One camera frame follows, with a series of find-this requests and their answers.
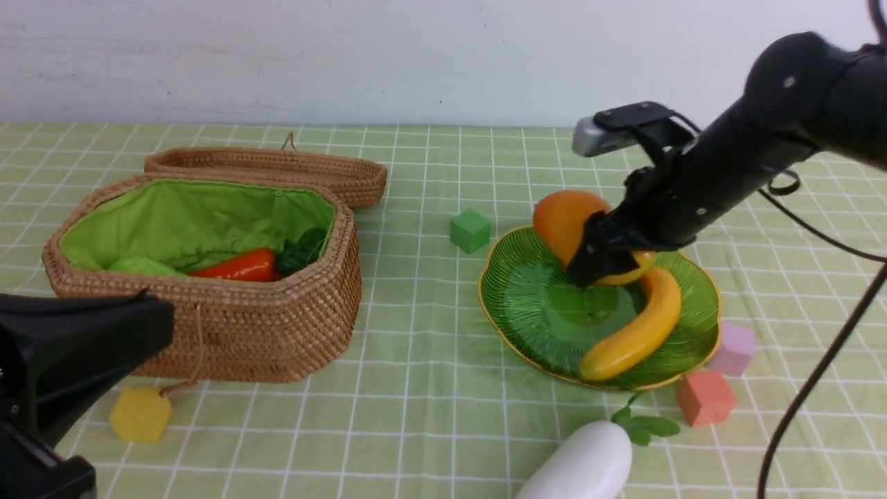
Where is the red carrot toy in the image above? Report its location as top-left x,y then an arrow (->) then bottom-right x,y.
186,227 -> 329,283

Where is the green leaf-shaped glass plate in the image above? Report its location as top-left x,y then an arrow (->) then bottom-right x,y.
478,225 -> 722,392

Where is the yellow banana toy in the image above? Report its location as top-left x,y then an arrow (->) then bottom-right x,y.
579,266 -> 682,382

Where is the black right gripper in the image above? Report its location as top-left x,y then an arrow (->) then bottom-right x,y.
566,122 -> 798,288

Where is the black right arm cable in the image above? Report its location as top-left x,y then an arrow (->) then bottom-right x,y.
755,173 -> 887,499

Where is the pink foam cube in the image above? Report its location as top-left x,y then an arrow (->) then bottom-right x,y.
706,320 -> 756,377

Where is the orange yellow mango toy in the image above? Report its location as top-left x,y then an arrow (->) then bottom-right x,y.
532,189 -> 656,285

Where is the green fabric basket liner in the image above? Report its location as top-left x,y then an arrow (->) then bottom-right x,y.
58,179 -> 336,274

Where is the white radish toy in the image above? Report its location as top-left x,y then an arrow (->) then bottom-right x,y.
517,394 -> 680,498

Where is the coral red foam cube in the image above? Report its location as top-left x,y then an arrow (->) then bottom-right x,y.
676,370 -> 737,428

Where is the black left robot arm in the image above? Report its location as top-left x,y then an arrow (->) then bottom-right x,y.
1,290 -> 175,498

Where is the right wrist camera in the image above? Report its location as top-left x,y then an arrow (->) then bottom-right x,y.
571,101 -> 696,166

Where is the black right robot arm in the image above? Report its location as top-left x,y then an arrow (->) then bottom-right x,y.
563,32 -> 886,287

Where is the green bitter gourd toy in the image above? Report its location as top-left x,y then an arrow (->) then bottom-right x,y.
107,256 -> 188,277

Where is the woven wicker basket lid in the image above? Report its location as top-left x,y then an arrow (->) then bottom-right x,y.
143,132 -> 389,207

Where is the green checkered tablecloth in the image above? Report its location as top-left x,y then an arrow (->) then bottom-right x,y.
1,123 -> 878,498

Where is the yellow foam hexagon block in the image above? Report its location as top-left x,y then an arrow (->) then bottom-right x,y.
109,386 -> 173,444

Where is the green foam cube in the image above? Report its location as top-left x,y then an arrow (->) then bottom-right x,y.
449,209 -> 492,254

